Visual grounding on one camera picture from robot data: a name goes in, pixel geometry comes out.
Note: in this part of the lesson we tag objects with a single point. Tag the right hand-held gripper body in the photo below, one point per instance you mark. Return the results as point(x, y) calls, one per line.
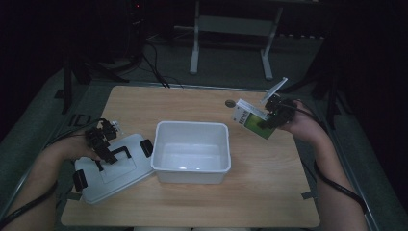
point(280, 110)

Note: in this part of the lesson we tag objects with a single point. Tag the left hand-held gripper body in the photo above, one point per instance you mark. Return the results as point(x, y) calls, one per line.
point(102, 131)

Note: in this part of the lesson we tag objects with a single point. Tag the green and white carton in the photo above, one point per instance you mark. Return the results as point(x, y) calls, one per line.
point(251, 120)

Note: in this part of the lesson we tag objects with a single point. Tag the white storage box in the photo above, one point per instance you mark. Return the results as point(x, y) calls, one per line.
point(192, 154)

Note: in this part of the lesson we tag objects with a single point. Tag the person's left hand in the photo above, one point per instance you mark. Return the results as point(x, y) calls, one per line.
point(75, 149)

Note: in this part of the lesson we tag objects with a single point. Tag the person's right hand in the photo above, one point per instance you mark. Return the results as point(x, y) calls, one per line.
point(303, 123)

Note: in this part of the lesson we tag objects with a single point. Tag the black metal stand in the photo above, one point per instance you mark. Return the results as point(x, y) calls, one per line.
point(324, 86)
point(83, 73)

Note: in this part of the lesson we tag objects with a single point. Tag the grey tape piece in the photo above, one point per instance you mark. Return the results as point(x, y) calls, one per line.
point(73, 196)
point(307, 195)

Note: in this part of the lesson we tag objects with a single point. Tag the white metal stand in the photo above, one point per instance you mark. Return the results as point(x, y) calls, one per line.
point(231, 29)

